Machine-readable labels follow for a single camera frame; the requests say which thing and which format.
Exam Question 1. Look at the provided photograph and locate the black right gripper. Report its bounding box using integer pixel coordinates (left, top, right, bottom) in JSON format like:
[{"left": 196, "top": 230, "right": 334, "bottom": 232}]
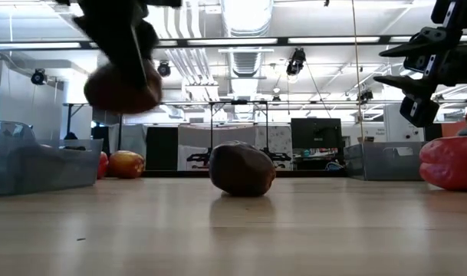
[{"left": 373, "top": 0, "right": 467, "bottom": 128}]

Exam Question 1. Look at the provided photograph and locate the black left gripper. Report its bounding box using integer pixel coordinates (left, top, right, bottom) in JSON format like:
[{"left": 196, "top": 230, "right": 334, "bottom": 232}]
[{"left": 74, "top": 0, "right": 183, "bottom": 91}]

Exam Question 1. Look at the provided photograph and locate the large red bell pepper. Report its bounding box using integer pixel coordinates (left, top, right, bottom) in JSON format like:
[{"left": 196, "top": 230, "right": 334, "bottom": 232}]
[{"left": 419, "top": 136, "right": 467, "bottom": 192}]

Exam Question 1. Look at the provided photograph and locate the black partition panel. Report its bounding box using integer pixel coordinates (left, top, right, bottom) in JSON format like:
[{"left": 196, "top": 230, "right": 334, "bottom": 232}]
[{"left": 145, "top": 126, "right": 179, "bottom": 172}]

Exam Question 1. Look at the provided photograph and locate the grey plastic bin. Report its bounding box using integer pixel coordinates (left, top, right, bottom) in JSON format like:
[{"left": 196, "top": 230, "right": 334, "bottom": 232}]
[{"left": 343, "top": 141, "right": 428, "bottom": 182}]

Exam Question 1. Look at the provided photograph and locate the white partition panel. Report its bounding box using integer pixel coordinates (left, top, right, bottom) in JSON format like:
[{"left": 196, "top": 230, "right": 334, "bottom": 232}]
[{"left": 177, "top": 124, "right": 294, "bottom": 172}]

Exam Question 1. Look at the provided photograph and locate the clear plastic bin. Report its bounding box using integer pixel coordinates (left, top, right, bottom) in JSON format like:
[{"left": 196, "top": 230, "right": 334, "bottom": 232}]
[{"left": 0, "top": 120, "right": 104, "bottom": 196}]

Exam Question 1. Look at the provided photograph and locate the bright red apple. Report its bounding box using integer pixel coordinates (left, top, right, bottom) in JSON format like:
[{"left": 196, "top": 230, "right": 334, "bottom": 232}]
[{"left": 97, "top": 151, "right": 110, "bottom": 180}]

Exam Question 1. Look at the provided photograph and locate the black computer monitor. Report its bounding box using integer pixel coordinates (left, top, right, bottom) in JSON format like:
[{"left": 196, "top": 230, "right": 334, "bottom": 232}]
[{"left": 290, "top": 117, "right": 344, "bottom": 150}]

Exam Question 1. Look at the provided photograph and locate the overhead light bar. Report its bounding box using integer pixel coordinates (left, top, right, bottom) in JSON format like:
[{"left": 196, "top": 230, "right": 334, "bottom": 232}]
[{"left": 0, "top": 34, "right": 467, "bottom": 51}]

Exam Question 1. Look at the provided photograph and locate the thin hanging rope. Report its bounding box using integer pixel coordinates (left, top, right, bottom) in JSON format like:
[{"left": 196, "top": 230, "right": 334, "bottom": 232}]
[{"left": 350, "top": 0, "right": 363, "bottom": 143}]

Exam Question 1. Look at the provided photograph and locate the black robot station frame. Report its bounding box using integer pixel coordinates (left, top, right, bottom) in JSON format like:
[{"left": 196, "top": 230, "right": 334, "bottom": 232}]
[{"left": 186, "top": 99, "right": 292, "bottom": 170}]

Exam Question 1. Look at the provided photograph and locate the silver ceiling air duct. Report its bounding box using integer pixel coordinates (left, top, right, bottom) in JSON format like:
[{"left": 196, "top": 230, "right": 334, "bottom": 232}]
[{"left": 220, "top": 0, "right": 275, "bottom": 120}]

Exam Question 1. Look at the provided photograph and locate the black aluminium table frame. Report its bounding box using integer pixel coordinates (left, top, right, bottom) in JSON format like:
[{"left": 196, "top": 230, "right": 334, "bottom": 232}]
[{"left": 140, "top": 169, "right": 349, "bottom": 179}]

